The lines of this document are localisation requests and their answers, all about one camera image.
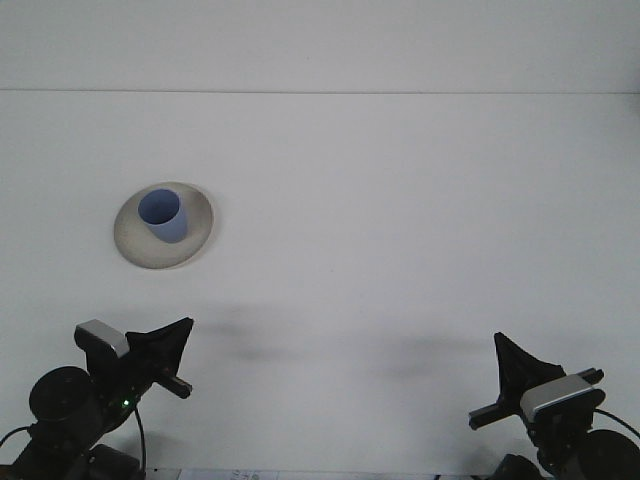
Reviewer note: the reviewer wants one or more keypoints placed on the pale blue cup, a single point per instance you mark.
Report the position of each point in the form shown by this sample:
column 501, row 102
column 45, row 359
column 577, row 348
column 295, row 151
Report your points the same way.
column 167, row 225

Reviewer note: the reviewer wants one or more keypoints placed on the pale round plate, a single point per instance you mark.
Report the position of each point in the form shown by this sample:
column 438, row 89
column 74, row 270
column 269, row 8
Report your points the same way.
column 135, row 245

